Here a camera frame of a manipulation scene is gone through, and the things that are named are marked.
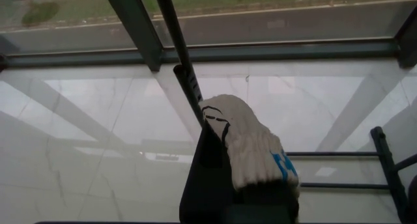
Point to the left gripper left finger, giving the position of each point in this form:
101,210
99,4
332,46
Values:
205,191

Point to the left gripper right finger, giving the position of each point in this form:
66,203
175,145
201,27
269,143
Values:
270,204

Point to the black clothes rack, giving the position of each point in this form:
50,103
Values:
189,84

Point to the window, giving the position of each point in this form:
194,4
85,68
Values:
260,53

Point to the cream printed shorts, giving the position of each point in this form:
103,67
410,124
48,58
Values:
247,142

